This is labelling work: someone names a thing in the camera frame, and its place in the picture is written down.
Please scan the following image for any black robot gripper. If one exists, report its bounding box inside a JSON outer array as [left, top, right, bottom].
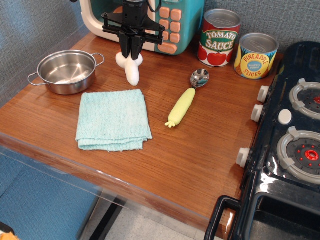
[[101, 0, 165, 60]]

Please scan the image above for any plush white brown mushroom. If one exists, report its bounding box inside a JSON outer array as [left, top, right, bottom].
[[115, 52, 144, 87]]

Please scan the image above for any toy microwave teal cream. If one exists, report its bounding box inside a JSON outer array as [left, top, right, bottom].
[[79, 0, 205, 56]]

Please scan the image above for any light blue folded rag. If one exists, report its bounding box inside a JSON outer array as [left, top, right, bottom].
[[75, 89, 153, 152]]

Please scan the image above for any stainless steel pot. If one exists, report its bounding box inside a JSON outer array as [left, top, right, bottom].
[[27, 49, 105, 96]]

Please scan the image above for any tomato sauce can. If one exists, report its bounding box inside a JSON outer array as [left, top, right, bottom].
[[197, 8, 242, 67]]

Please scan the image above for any pineapple slices can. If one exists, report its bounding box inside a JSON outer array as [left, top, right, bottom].
[[234, 32, 279, 80]]

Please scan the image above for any clear acrylic table guard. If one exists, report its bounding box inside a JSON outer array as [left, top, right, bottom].
[[0, 132, 236, 240]]

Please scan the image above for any black toy stove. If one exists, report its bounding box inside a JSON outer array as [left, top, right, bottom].
[[205, 41, 320, 240]]

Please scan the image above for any green handled metal spoon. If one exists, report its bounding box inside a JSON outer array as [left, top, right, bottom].
[[164, 68, 210, 128]]

